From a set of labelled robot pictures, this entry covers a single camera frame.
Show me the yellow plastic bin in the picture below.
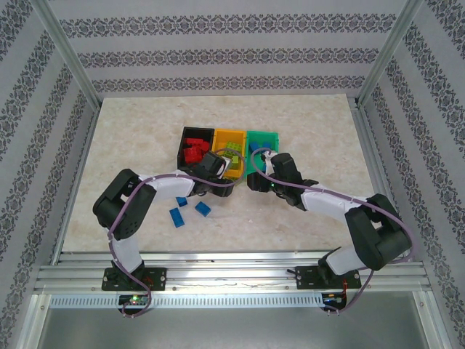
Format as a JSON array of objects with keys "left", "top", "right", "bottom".
[{"left": 212, "top": 129, "right": 248, "bottom": 180}]

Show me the black plastic bin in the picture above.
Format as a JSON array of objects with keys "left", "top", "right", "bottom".
[{"left": 177, "top": 126, "right": 215, "bottom": 172}]

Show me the green plastic bin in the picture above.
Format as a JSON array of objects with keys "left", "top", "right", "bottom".
[{"left": 245, "top": 129, "right": 280, "bottom": 177}]

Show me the long blue lego brick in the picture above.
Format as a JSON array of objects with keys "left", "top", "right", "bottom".
[{"left": 169, "top": 207, "right": 186, "bottom": 229}]

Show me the right controller board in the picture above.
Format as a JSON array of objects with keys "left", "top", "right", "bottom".
[{"left": 321, "top": 292, "right": 348, "bottom": 310}]

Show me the controller board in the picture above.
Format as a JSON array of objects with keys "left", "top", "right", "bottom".
[
  {"left": 118, "top": 294, "right": 152, "bottom": 310},
  {"left": 321, "top": 292, "right": 348, "bottom": 310}
]

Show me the left controller board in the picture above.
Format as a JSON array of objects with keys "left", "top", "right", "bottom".
[{"left": 118, "top": 294, "right": 152, "bottom": 310}]

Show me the grey metal panel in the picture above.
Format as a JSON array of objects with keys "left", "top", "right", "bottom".
[{"left": 36, "top": 307, "right": 437, "bottom": 349}]

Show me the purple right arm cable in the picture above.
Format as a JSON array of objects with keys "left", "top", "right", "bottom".
[{"left": 250, "top": 147, "right": 416, "bottom": 317}]

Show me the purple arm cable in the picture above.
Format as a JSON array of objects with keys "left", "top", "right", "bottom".
[
  {"left": 250, "top": 147, "right": 416, "bottom": 317},
  {"left": 108, "top": 147, "right": 248, "bottom": 320}
]

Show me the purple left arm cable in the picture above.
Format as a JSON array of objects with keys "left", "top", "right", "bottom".
[{"left": 108, "top": 147, "right": 248, "bottom": 320}]

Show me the aluminium side rail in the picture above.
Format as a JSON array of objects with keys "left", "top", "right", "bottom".
[
  {"left": 348, "top": 97, "right": 415, "bottom": 265},
  {"left": 50, "top": 105, "right": 102, "bottom": 265}
]

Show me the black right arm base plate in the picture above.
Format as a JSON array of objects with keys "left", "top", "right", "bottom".
[{"left": 295, "top": 265, "right": 362, "bottom": 291}]

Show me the aluminium mounting rail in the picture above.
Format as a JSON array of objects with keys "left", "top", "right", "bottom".
[{"left": 34, "top": 249, "right": 432, "bottom": 294}]

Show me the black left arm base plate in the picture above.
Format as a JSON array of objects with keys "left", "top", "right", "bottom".
[{"left": 102, "top": 267, "right": 168, "bottom": 292}]

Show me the slotted grey cable duct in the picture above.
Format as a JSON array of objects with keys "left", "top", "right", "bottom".
[{"left": 49, "top": 292, "right": 325, "bottom": 309}]

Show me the short aluminium frame post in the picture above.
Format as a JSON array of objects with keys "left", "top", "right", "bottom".
[
  {"left": 12, "top": 293, "right": 52, "bottom": 349},
  {"left": 412, "top": 290, "right": 453, "bottom": 349}
]

